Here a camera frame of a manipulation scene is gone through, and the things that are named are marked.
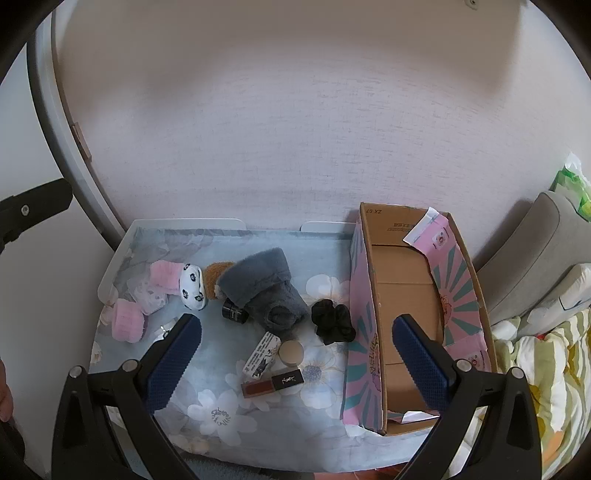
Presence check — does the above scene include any clear plastic box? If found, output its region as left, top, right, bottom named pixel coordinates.
left=126, top=275, right=168, bottom=317

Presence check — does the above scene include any dark red lipstick black cap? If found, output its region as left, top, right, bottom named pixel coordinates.
left=240, top=369, right=303, bottom=398

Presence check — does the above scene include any small beige frame bracket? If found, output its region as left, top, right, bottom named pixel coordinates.
left=73, top=123, right=93, bottom=161

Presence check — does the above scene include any green striped blanket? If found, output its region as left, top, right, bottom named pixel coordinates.
left=443, top=307, right=591, bottom=480

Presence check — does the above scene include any white printed tube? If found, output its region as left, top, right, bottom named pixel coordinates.
left=242, top=333, right=281, bottom=380

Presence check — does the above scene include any grey fluffy cloth pouch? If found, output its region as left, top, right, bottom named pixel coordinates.
left=217, top=247, right=311, bottom=334

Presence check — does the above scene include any brown plush toy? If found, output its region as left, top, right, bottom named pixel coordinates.
left=203, top=261, right=237, bottom=300

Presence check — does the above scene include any person's left forearm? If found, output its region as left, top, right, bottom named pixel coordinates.
left=0, top=359, right=14, bottom=422

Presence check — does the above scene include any green tissue packet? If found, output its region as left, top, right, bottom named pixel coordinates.
left=549, top=152, right=591, bottom=217

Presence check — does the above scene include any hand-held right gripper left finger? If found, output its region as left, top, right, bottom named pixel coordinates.
left=51, top=314, right=204, bottom=480

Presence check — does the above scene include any small beige round jar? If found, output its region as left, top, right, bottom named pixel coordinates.
left=278, top=340, right=305, bottom=368

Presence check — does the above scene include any pink printed cardboard box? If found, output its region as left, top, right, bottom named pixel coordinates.
left=342, top=202, right=499, bottom=437

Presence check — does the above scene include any plain pink fluffy sock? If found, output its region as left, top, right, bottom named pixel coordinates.
left=112, top=298, right=147, bottom=344

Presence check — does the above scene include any blue floral cloth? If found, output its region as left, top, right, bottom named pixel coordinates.
left=90, top=226, right=416, bottom=464

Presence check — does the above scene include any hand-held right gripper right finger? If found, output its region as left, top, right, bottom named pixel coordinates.
left=392, top=314, right=541, bottom=480

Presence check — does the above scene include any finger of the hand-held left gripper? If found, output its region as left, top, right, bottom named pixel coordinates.
left=0, top=178, right=75, bottom=253

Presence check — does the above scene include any grey cushion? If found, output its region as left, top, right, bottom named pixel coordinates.
left=475, top=191, right=591, bottom=315

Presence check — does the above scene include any grey curved door frame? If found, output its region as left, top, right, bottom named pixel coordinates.
left=27, top=0, right=127, bottom=252

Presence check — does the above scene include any black cosmetic jar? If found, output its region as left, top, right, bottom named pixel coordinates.
left=222, top=299, right=250, bottom=326

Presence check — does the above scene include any white pillow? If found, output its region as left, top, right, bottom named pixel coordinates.
left=526, top=263, right=591, bottom=328

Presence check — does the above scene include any black hair scrunchie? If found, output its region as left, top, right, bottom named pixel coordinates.
left=310, top=298, right=355, bottom=346

